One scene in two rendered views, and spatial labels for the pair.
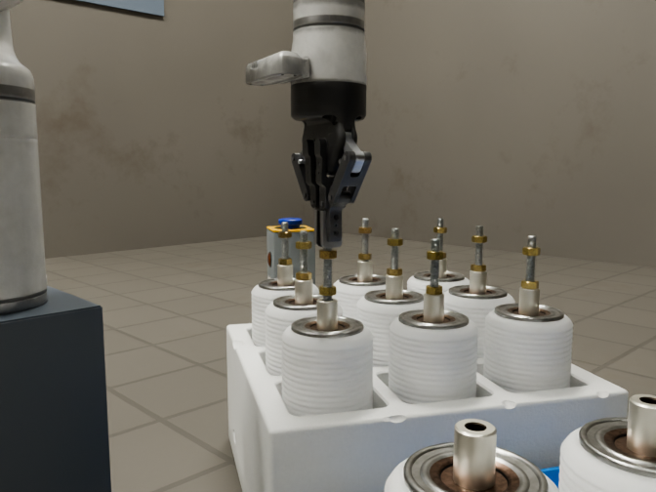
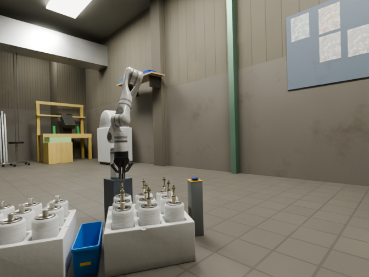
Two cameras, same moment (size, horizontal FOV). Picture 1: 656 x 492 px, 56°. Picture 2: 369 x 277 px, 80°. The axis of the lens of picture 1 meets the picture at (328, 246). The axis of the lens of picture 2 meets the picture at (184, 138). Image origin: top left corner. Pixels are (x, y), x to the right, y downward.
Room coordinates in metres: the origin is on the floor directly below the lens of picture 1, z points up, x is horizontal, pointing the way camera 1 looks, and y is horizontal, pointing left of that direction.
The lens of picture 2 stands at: (0.95, -1.23, 0.56)
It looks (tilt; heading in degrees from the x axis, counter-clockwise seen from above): 0 degrees down; 89
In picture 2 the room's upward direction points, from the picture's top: 2 degrees counter-clockwise
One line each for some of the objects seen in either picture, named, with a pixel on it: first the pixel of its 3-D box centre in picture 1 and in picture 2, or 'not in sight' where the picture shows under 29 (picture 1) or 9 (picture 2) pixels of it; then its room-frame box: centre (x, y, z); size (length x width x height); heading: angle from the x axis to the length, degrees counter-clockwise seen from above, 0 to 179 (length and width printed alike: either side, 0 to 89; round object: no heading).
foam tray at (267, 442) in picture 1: (392, 418); (147, 230); (0.77, -0.08, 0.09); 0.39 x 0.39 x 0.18; 15
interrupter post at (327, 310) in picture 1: (327, 314); not in sight; (0.62, 0.00, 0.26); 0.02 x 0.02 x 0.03
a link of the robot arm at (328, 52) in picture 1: (311, 52); (120, 145); (0.61, 0.02, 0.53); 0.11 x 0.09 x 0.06; 119
